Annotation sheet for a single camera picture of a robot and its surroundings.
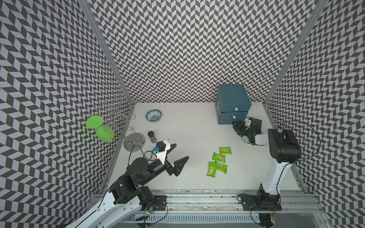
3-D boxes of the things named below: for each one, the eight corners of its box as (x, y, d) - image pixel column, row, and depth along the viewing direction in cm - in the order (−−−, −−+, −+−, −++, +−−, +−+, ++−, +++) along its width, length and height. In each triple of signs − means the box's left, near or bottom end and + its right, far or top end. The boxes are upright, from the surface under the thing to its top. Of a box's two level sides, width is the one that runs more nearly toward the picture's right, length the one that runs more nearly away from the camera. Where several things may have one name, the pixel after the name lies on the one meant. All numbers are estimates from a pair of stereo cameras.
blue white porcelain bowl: (145, 119, 109) (144, 116, 106) (152, 111, 115) (151, 107, 111) (158, 124, 106) (157, 121, 102) (164, 116, 112) (164, 112, 108)
